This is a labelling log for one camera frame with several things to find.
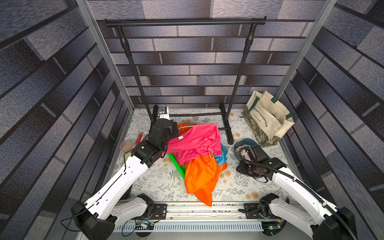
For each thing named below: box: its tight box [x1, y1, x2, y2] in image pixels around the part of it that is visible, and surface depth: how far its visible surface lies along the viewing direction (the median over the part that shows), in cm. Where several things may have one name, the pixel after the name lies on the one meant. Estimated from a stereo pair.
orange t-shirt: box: [178, 123, 228, 207], surface depth 77 cm
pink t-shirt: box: [166, 123, 223, 165], surface depth 83 cm
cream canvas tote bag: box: [240, 90, 295, 147], surface depth 99 cm
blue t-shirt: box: [213, 143, 228, 167], surface depth 84 cm
